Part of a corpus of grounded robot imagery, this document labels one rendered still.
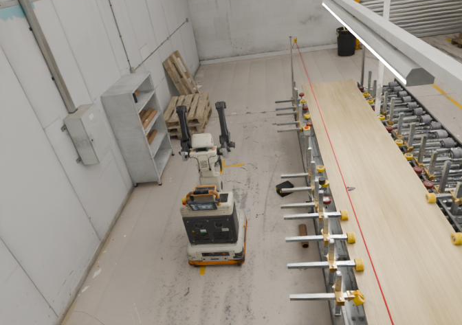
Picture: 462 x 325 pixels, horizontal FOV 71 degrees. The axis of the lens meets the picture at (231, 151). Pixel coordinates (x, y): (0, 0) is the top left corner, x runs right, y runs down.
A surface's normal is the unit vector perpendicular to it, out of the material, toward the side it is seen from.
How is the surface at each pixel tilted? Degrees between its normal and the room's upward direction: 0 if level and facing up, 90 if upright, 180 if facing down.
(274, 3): 90
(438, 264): 0
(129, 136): 90
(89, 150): 90
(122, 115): 90
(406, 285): 0
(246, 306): 0
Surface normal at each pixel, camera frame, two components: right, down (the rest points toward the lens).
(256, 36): -0.08, 0.53
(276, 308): -0.15, -0.84
